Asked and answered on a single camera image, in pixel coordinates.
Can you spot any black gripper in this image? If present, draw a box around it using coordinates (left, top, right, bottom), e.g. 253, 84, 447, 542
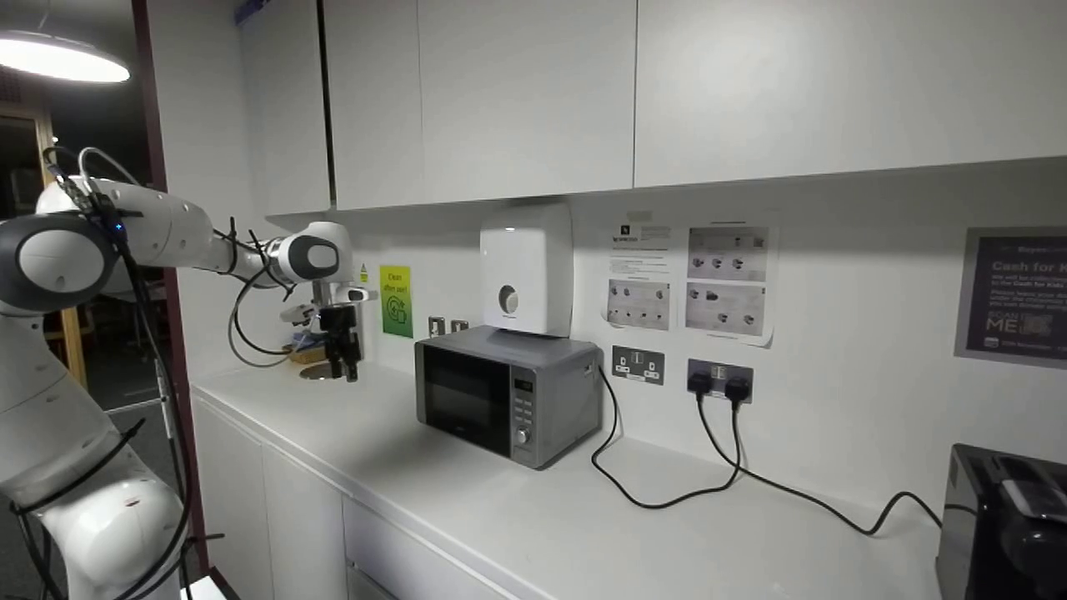
317, 300, 366, 387

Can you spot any silver microwave oven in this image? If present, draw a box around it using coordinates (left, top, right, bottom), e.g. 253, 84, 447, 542
414, 326, 608, 472

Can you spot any brown wooden item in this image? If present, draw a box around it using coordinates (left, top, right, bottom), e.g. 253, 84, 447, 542
288, 345, 340, 382

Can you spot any white instruction poster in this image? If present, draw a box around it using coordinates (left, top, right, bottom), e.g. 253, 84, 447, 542
684, 225, 773, 282
684, 280, 773, 340
603, 277, 674, 332

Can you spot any round ceiling lamp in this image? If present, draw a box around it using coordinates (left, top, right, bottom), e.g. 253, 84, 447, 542
0, 28, 135, 90

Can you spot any black toaster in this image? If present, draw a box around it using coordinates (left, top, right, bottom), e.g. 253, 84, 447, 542
936, 439, 1067, 600

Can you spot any yellow green wall sign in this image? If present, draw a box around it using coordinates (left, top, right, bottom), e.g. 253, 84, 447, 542
378, 264, 417, 340

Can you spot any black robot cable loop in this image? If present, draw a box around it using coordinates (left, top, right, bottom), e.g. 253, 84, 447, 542
225, 216, 305, 374

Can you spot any long black robot cable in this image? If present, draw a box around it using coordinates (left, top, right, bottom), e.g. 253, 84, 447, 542
43, 141, 228, 600

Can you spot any white wall dispenser box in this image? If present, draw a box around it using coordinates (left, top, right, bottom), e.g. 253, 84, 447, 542
478, 207, 577, 340

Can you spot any white wall cabinet door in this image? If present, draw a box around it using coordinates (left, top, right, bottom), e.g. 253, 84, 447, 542
237, 0, 338, 219
322, 0, 642, 214
633, 0, 1067, 190

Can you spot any silver double wall socket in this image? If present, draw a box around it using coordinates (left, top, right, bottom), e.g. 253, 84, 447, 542
610, 345, 666, 387

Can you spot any dark red door frame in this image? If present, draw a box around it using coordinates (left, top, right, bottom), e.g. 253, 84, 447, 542
127, 0, 212, 559

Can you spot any small white wall notice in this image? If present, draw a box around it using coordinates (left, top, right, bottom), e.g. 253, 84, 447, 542
610, 219, 674, 255

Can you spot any black microwave power cable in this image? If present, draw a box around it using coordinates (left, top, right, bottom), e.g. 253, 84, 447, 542
586, 365, 746, 517

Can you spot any black double wall socket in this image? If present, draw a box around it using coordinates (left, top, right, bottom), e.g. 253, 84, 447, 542
684, 357, 757, 406

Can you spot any black toaster power cable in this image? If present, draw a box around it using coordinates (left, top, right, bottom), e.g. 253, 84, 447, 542
695, 387, 960, 539

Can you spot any black framed wall sign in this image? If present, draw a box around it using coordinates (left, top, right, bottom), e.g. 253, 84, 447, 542
955, 227, 1067, 368

